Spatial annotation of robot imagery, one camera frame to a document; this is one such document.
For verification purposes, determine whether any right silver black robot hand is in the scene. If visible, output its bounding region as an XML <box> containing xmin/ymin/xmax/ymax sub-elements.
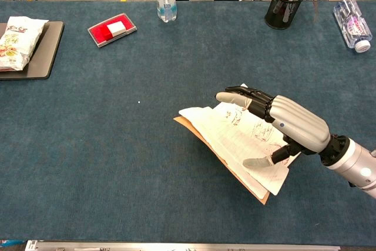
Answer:
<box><xmin>215</xmin><ymin>85</ymin><xmax>331</xmax><ymax>169</ymax></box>

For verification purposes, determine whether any kraft cover spiral notebook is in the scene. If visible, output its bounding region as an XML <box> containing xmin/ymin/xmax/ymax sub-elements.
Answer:
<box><xmin>173</xmin><ymin>83</ymin><xmax>302</xmax><ymax>206</ymax></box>

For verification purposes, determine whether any black mesh pen holder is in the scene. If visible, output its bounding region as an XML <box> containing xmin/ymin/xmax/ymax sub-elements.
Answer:
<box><xmin>264</xmin><ymin>0</ymin><xmax>306</xmax><ymax>31</ymax></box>

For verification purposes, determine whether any purple label water bottle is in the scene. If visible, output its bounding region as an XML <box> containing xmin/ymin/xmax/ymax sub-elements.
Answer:
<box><xmin>333</xmin><ymin>0</ymin><xmax>373</xmax><ymax>54</ymax></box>

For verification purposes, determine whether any red white stamp block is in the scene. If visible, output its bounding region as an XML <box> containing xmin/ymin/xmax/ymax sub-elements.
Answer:
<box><xmin>99</xmin><ymin>22</ymin><xmax>127</xmax><ymax>42</ymax></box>

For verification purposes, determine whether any red ink pad tray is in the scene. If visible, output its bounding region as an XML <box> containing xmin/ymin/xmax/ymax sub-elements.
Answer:
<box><xmin>87</xmin><ymin>12</ymin><xmax>138</xmax><ymax>48</ymax></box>

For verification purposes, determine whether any white snack bag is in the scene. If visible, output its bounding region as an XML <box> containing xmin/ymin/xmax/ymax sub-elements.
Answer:
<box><xmin>0</xmin><ymin>16</ymin><xmax>49</xmax><ymax>72</ymax></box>

